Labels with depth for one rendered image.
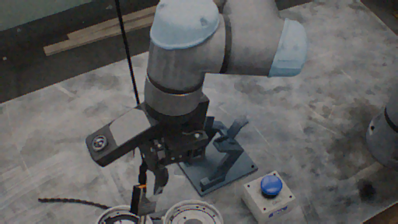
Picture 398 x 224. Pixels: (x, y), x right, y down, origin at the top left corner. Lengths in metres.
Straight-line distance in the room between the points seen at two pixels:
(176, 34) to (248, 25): 0.09
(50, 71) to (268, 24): 1.84
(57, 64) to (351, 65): 1.49
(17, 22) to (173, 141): 1.84
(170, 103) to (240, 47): 0.12
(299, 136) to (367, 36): 0.40
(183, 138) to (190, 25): 0.21
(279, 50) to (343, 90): 0.61
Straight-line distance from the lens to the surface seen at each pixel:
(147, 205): 0.89
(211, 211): 0.99
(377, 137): 1.14
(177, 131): 0.78
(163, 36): 0.64
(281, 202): 0.99
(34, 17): 2.56
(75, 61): 2.47
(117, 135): 0.75
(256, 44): 0.66
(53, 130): 1.16
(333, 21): 1.45
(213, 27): 0.64
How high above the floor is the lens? 1.67
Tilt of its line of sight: 49 degrees down
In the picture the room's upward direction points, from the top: 3 degrees clockwise
